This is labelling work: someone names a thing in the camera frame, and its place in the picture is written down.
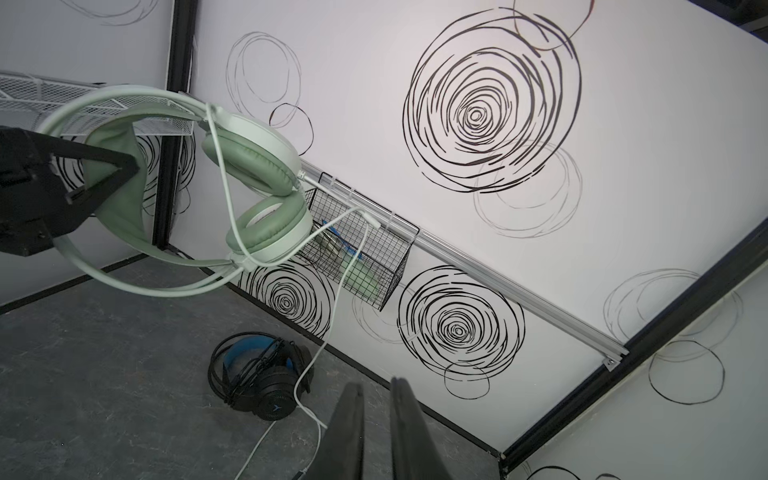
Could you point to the black blue headphones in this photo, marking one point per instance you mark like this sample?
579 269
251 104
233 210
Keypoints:
259 373

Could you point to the mint green headphones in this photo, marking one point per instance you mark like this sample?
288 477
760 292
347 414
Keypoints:
266 236

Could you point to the green item in basket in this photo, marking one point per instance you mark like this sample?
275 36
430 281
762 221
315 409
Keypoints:
345 260

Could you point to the aluminium wall rail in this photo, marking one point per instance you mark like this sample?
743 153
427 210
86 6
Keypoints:
612 351

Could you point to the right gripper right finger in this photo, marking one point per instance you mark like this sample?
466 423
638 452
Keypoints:
414 454

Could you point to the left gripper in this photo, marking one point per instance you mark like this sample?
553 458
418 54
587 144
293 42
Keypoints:
36 206

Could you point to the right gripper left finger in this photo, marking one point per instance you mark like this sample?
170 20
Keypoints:
341 451

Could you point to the black wire basket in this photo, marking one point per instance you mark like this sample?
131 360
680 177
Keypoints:
385 252

